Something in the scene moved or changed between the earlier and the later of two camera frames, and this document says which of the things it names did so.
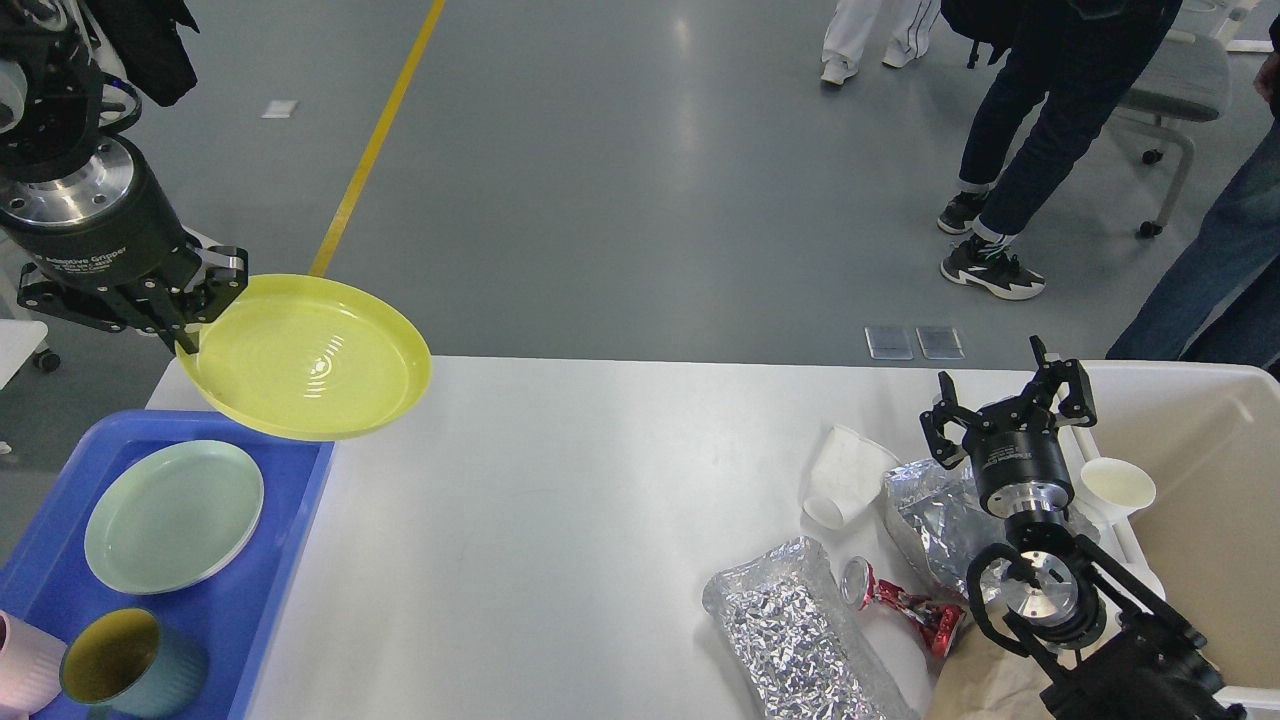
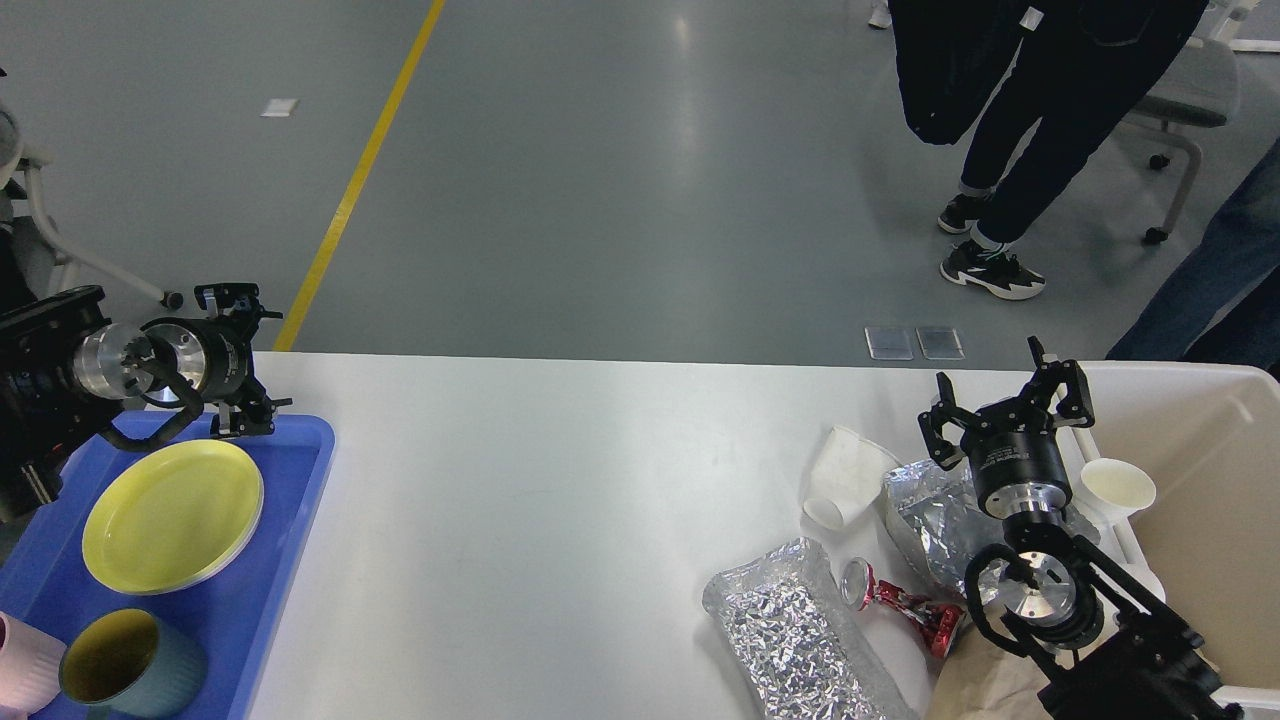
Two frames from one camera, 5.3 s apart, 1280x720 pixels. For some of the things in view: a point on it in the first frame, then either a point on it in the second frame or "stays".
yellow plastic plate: x=312 y=358 -> x=171 y=514
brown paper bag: x=983 y=677 stays
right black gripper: x=1020 y=463 stays
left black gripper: x=110 y=225 -> x=186 y=360
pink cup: x=30 y=667 stays
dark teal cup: x=129 y=663 stays
